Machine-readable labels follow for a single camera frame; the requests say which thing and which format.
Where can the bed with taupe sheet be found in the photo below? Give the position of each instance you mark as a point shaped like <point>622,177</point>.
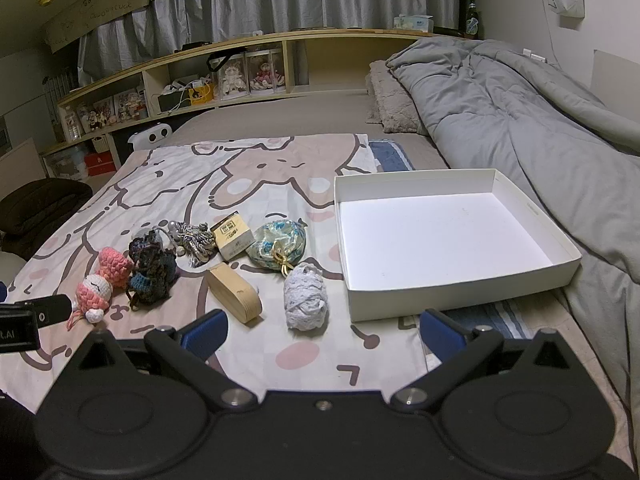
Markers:
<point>300,115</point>

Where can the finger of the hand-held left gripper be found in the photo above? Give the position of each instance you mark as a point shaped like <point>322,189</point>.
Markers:
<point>47,306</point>

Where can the dark crochet pouch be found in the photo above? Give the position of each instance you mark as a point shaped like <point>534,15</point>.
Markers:
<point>150,270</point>

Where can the white panda device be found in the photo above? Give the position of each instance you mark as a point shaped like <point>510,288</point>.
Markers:
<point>150,136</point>

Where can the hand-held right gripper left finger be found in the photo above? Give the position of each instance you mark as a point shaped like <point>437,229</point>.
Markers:
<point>206,334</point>

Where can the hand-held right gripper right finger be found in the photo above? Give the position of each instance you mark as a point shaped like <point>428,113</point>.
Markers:
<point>442,336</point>

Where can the grey curtain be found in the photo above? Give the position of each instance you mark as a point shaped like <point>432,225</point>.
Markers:
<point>320,0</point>

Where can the red box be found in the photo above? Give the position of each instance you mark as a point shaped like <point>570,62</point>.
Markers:
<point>100,164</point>

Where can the white lace roll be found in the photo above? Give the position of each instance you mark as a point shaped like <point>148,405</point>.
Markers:
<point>305,300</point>

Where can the pink crochet doll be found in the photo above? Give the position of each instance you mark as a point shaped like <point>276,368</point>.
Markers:
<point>100,285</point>

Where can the green floral pouch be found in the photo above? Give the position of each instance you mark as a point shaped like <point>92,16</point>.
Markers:
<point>277,245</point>

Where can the yellow box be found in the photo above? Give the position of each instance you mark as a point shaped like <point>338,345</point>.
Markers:
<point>202,94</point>

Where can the grey comforter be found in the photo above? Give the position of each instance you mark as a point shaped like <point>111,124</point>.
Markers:
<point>525,120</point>

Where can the wooden headboard shelf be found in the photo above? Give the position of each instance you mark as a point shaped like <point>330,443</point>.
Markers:
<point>300,40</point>

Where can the dark brown cushion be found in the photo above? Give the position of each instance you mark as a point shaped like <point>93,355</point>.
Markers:
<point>40,210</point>

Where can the cartoon printed blanket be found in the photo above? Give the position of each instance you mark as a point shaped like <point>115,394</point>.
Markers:
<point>280,170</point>

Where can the tissue pack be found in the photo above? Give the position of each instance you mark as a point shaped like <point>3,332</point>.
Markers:
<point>414,22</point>

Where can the small tan box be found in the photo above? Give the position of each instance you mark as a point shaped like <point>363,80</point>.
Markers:
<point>232,237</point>

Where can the clear storage bin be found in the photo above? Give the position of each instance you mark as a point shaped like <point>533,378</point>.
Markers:
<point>65,165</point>

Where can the grey fluffy pillow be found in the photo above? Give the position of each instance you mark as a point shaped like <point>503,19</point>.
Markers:
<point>395,105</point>

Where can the white cardboard box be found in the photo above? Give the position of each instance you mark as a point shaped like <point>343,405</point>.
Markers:
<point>440,240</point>

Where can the clear doll display case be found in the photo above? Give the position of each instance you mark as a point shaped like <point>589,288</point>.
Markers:
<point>232,80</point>
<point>266,74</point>

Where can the green glass bottle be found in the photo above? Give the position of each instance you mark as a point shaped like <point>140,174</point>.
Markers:
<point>471,17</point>

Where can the row of shelf figurines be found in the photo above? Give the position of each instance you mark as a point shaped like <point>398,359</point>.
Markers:
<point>107,110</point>

